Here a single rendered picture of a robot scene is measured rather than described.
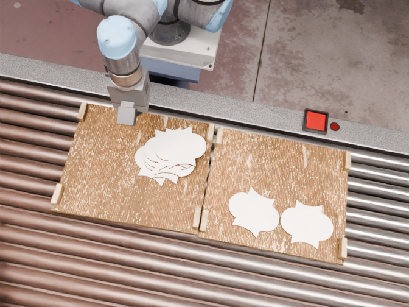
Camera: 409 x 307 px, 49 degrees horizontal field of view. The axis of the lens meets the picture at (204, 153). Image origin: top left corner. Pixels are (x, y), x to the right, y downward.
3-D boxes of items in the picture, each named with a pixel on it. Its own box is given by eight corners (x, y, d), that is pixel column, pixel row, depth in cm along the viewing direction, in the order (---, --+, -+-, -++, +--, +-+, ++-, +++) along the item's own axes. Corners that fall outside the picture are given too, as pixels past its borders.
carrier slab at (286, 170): (217, 128, 140) (218, 126, 139) (347, 153, 140) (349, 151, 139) (197, 237, 126) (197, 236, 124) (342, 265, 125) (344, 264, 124)
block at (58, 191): (58, 186, 127) (56, 183, 125) (64, 187, 127) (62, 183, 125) (52, 206, 125) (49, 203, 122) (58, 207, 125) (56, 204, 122)
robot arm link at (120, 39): (143, 19, 89) (122, 50, 86) (149, 52, 99) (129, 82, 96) (109, 5, 90) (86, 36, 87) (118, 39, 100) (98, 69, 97)
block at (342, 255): (338, 238, 127) (341, 236, 125) (344, 239, 127) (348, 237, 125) (337, 259, 124) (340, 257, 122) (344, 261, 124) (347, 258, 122)
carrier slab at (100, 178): (84, 105, 140) (83, 102, 139) (214, 127, 141) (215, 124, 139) (52, 211, 126) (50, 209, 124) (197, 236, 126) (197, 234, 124)
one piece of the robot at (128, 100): (94, 96, 97) (108, 130, 112) (136, 102, 96) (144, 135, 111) (107, 50, 101) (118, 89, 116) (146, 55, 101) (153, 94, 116)
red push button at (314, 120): (306, 112, 146) (307, 111, 144) (324, 116, 146) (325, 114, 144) (304, 129, 143) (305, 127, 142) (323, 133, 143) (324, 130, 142)
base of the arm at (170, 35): (150, 7, 155) (146, -14, 146) (193, 13, 155) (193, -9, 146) (142, 43, 149) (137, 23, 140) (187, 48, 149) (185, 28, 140)
